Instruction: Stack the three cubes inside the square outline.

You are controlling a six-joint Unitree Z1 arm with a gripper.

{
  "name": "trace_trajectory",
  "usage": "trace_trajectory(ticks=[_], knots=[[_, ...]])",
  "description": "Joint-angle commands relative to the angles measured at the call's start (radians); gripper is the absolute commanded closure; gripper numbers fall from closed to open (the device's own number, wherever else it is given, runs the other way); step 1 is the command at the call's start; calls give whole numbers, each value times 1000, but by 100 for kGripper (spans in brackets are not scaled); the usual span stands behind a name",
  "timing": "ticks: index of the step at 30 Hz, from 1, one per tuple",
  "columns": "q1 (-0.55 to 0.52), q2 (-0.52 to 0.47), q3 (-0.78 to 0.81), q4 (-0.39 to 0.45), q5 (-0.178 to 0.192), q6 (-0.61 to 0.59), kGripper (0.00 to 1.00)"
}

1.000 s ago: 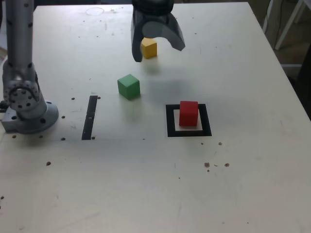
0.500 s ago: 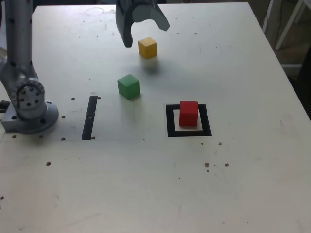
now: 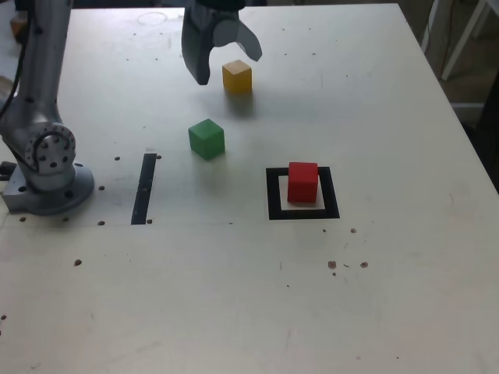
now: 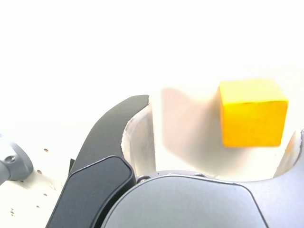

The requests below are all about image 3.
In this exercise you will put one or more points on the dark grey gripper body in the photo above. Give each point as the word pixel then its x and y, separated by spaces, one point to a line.
pixel 206 17

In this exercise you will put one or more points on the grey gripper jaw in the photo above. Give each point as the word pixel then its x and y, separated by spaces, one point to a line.
pixel 197 54
pixel 245 37

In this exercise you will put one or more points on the yellow cube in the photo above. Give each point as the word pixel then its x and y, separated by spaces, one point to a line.
pixel 238 80

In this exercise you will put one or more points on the green cube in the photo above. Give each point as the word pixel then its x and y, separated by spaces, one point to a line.
pixel 206 140

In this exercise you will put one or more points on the red cube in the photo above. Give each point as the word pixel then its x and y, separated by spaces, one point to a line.
pixel 302 183

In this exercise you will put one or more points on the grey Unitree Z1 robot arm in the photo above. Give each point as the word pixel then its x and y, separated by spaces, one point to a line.
pixel 39 97

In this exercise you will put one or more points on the black tape square outline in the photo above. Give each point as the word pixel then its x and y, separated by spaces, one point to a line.
pixel 273 202

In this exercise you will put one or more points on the black tape strip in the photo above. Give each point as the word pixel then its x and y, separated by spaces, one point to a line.
pixel 143 187

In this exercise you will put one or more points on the white furniture frame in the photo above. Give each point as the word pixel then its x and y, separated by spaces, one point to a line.
pixel 464 39

